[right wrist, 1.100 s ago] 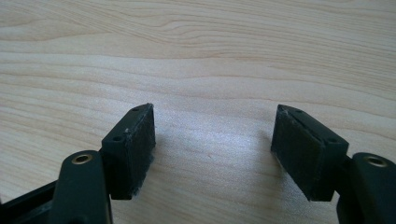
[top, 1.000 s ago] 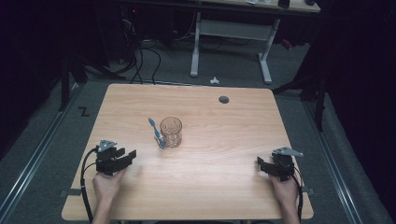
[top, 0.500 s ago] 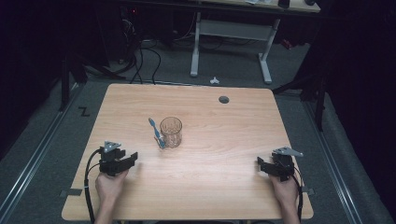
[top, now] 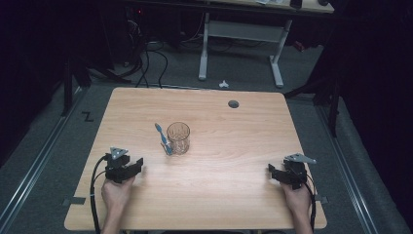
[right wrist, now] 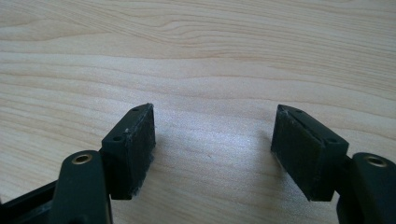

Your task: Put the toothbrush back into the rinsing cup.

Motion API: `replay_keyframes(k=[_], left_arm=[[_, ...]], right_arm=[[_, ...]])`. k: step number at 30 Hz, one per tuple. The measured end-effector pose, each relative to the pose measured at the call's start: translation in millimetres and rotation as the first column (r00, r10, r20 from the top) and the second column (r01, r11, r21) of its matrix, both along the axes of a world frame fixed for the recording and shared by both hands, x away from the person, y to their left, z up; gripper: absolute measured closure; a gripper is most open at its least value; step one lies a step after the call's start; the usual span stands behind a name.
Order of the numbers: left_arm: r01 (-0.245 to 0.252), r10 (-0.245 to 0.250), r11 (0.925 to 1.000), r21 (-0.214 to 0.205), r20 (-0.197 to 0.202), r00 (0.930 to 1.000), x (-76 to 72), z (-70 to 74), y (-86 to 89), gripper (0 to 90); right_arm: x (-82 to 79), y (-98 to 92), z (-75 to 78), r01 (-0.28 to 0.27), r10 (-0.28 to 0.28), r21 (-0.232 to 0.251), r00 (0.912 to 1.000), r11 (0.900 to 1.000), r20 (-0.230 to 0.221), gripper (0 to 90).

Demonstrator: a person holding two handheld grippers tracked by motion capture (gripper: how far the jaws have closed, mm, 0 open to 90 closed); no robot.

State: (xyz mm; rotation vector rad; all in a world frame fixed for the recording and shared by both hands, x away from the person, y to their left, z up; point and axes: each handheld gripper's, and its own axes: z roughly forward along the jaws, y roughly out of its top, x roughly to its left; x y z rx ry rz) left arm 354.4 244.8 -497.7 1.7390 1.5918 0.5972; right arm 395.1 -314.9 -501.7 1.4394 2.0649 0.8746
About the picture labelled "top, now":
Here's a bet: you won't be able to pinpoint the person's right hand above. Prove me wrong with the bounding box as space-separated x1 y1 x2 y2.
280 180 314 219

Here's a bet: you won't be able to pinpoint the dark computer tower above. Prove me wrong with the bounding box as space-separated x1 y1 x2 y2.
123 5 149 67

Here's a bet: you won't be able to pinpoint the clear glass cup with handle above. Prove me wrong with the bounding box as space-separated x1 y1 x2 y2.
160 121 191 156

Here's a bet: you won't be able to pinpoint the metal floor rail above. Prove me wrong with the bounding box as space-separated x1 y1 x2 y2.
0 87 86 230
315 104 380 234

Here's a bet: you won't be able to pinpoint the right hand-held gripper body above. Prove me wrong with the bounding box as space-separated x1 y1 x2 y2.
282 152 318 191

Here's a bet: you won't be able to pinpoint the black floor cables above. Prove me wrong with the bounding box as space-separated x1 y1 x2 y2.
113 38 169 90

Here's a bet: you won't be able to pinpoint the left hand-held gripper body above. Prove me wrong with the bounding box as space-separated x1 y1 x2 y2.
103 146 137 184

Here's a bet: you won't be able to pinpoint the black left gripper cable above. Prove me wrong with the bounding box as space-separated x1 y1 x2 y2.
89 154 110 234

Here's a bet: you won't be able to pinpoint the white-legged desk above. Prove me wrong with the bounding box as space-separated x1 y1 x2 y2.
130 0 335 90

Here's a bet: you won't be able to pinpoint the person's left hand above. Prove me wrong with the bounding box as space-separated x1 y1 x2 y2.
100 175 136 219

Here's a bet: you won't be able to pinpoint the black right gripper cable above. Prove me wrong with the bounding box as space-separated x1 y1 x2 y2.
303 174 318 232

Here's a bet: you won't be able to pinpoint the grey tape strip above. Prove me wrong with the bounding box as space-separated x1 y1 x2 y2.
314 193 329 206
61 196 87 207

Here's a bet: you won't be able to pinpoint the blue toothbrush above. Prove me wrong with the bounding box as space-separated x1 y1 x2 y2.
154 122 173 157

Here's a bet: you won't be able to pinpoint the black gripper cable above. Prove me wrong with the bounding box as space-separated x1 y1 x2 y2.
89 154 110 234
303 174 318 232

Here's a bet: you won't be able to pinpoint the black metal stand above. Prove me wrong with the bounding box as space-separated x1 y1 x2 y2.
60 53 94 118
283 72 343 138

